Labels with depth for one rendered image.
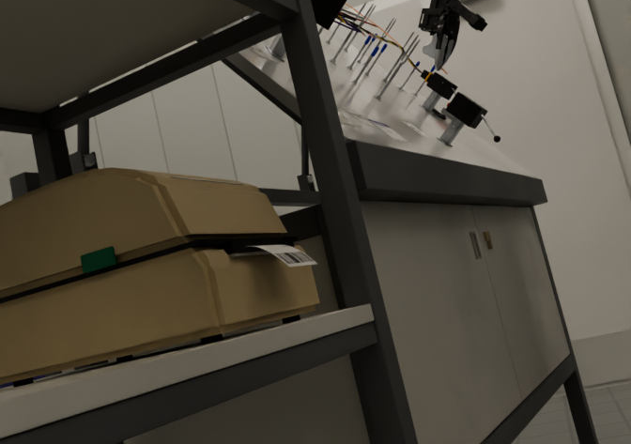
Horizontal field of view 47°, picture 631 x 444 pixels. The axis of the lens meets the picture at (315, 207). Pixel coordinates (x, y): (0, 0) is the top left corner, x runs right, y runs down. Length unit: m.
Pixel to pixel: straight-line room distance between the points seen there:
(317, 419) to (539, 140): 2.89
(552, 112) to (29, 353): 3.23
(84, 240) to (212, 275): 0.14
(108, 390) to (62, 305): 0.27
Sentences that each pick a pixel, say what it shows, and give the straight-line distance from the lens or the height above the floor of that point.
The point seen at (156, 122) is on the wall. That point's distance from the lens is 4.36.
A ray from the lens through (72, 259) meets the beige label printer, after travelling 0.74.
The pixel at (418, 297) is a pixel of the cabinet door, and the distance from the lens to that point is 1.10.
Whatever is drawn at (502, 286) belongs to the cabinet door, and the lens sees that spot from 1.56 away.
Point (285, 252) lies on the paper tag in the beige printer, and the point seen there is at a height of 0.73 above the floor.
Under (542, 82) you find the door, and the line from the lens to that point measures 3.79.
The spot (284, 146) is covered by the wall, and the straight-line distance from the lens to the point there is 4.01.
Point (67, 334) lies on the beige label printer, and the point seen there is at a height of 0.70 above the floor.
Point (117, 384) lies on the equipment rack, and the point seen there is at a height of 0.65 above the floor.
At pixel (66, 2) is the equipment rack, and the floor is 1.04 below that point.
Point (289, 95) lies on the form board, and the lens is 0.99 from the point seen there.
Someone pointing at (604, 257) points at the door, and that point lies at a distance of 3.71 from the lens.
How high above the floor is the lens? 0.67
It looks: 8 degrees up
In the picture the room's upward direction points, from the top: 13 degrees counter-clockwise
